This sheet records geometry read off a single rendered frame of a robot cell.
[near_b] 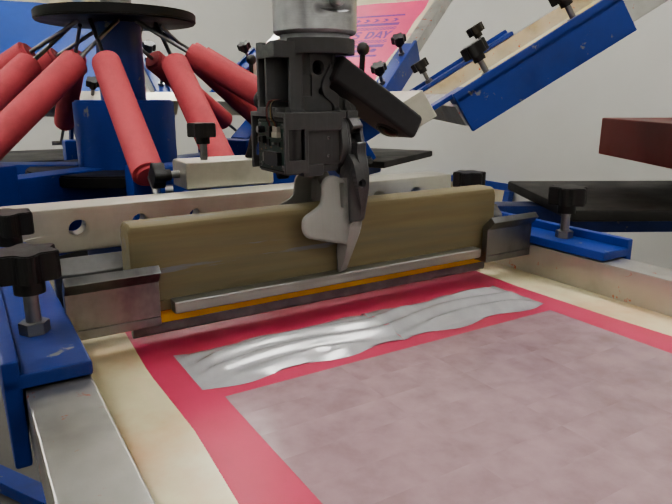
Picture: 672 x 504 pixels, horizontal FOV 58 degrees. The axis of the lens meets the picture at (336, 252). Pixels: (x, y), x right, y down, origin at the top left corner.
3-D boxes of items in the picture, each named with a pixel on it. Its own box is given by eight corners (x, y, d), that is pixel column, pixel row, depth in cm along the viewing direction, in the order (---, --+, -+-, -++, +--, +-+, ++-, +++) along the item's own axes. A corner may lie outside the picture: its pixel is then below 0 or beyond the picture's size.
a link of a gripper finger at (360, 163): (330, 221, 59) (322, 130, 58) (345, 219, 59) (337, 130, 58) (356, 222, 55) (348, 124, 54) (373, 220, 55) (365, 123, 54)
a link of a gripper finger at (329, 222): (297, 278, 57) (288, 179, 56) (350, 268, 60) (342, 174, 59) (313, 281, 54) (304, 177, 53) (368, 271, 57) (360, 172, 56)
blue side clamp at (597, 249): (626, 300, 68) (633, 238, 66) (597, 308, 65) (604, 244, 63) (444, 245, 92) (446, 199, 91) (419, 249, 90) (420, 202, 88)
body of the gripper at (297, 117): (251, 173, 58) (246, 41, 55) (328, 167, 63) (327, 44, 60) (287, 183, 52) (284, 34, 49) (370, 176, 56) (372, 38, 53)
